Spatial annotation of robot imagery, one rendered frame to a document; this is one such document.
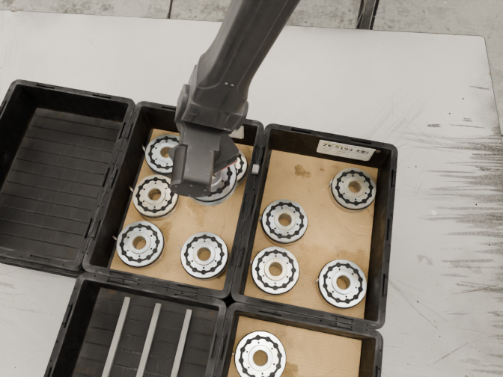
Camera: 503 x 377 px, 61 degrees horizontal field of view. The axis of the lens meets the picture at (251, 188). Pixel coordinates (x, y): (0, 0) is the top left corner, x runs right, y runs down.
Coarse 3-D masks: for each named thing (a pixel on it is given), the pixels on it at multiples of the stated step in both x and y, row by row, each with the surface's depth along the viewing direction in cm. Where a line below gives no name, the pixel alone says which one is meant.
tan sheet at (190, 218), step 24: (240, 144) 106; (144, 168) 103; (240, 192) 101; (192, 216) 99; (216, 216) 99; (144, 240) 97; (168, 240) 97; (120, 264) 95; (168, 264) 95; (216, 288) 93
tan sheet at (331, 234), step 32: (288, 160) 104; (320, 160) 104; (288, 192) 101; (320, 192) 101; (288, 224) 98; (320, 224) 98; (352, 224) 98; (320, 256) 96; (352, 256) 96; (256, 288) 93
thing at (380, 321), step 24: (264, 144) 94; (360, 144) 95; (384, 144) 95; (384, 240) 87; (240, 264) 86; (384, 264) 85; (384, 288) 83; (288, 312) 82; (312, 312) 82; (384, 312) 82
